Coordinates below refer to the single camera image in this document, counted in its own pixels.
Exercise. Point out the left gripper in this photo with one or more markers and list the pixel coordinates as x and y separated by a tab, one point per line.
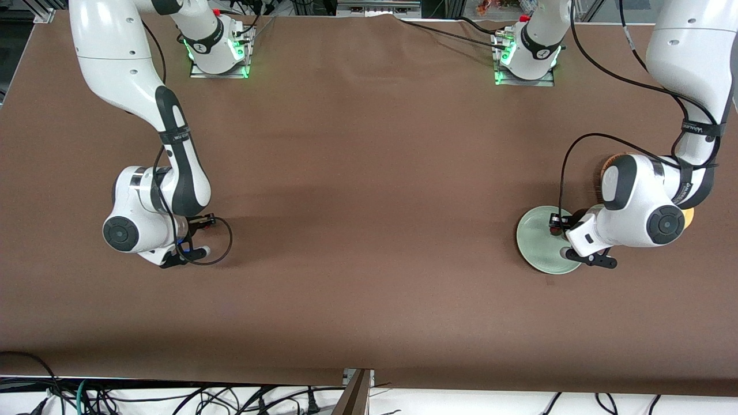
567	224

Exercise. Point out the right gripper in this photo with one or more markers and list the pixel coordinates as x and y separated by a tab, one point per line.
195	222

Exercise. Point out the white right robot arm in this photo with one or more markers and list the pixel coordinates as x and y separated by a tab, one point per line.
109	52

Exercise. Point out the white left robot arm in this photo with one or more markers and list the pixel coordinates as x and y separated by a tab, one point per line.
692	52

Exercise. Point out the light green round plate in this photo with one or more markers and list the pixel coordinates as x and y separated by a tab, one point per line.
536	242

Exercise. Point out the brown wicker basket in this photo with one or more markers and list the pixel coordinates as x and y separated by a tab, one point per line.
608	167

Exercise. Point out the yellow banana bunch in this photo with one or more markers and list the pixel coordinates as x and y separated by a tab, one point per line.
688	216

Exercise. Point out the brown table cover sheet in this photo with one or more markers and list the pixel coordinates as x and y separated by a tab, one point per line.
369	323

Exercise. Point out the orange red toy items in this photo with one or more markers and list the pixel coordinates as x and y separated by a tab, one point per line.
487	7

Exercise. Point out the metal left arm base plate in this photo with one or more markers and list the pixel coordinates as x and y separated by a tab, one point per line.
545	82

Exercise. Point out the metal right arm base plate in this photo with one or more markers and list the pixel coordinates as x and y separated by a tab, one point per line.
199	72

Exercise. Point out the grey metal post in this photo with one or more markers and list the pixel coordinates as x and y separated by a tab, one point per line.
357	397

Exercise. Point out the aluminium frame profile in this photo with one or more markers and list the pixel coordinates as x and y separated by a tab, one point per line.
45	15

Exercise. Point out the grey metal bracket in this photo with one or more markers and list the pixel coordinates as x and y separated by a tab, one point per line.
377	8

